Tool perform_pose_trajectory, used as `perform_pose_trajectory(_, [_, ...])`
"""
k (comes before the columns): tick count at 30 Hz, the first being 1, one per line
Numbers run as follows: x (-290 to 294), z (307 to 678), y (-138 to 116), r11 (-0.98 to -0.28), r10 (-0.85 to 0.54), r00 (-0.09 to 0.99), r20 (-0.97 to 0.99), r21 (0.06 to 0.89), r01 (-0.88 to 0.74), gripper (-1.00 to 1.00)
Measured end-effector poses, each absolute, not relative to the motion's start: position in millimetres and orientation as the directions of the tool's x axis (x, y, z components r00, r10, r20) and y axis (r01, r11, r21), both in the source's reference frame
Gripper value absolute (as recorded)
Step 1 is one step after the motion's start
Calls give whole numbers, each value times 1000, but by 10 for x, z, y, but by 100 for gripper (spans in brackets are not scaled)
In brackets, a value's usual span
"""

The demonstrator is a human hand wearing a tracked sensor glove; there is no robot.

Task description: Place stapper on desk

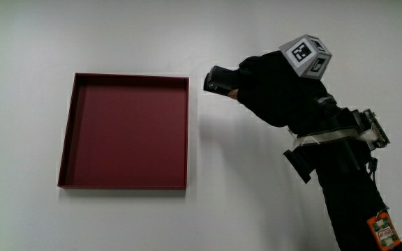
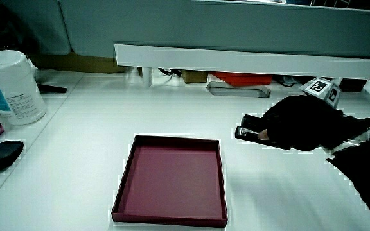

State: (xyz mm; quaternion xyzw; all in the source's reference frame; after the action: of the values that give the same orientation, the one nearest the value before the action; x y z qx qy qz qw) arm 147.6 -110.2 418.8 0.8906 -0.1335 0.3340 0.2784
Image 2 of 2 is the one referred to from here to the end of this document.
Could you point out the brown cardboard board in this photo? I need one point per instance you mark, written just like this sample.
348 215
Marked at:
75 64

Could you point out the black box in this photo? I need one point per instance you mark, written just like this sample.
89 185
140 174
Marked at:
353 85

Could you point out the white wipes canister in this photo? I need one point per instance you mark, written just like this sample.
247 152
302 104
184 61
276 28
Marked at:
14 90

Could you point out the black computer mouse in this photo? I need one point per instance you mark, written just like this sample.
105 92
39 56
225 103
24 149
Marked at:
2 155

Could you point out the white desk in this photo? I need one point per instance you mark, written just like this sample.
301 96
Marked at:
108 112

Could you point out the white desk shelf riser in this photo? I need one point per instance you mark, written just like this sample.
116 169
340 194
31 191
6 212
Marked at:
236 61

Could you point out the brown small box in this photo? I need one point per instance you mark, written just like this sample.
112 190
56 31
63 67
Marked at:
194 77

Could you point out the orange box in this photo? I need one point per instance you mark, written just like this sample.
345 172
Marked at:
243 78

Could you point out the black stapler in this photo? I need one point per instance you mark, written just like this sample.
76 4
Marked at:
249 123

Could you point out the wide grey partition panel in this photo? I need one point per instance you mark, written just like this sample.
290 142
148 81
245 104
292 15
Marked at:
204 25

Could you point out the person's right hand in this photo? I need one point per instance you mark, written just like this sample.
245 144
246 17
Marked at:
297 125

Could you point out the person's right forearm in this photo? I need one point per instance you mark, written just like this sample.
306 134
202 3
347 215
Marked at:
365 160

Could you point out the maroon shallow tray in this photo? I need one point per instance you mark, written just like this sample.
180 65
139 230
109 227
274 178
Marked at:
172 183

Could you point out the black flat device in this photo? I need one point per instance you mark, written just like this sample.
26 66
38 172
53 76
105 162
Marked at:
51 88

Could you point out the narrow grey partition panel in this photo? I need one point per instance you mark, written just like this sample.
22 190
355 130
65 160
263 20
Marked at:
43 25

